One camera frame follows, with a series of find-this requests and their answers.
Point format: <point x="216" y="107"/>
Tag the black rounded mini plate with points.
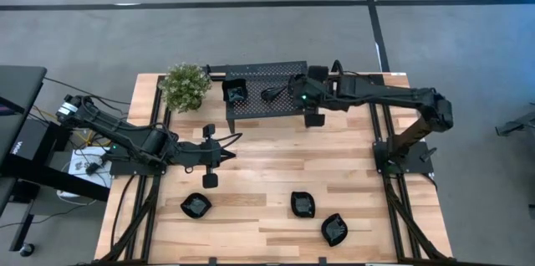
<point x="303" y="205"/>

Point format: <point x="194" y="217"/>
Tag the black perforated metal shelf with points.
<point x="255" y="109"/>

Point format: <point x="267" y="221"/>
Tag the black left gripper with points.
<point x="200" y="155"/>

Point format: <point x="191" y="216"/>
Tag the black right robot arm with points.
<point x="388" y="94"/>

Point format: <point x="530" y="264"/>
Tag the black metal object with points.
<point x="518" y="126"/>

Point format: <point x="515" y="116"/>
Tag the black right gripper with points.
<point x="319" y="94"/>

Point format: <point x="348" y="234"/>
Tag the green plant in black pot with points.
<point x="186" y="86"/>

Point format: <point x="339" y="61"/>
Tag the black leaf-shaped mini plate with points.
<point x="269" y="93"/>
<point x="334" y="230"/>
<point x="195" y="206"/>

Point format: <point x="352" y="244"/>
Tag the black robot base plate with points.
<point x="418" y="161"/>
<point x="125" y="167"/>

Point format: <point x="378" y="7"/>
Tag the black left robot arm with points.
<point x="104" y="124"/>

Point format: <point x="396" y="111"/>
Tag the white printed box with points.
<point x="77" y="161"/>

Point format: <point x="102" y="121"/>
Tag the black edge bracket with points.
<point x="213" y="262"/>
<point x="322" y="261"/>

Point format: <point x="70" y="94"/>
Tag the black square deep mini plate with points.
<point x="236" y="93"/>
<point x="225" y="90"/>

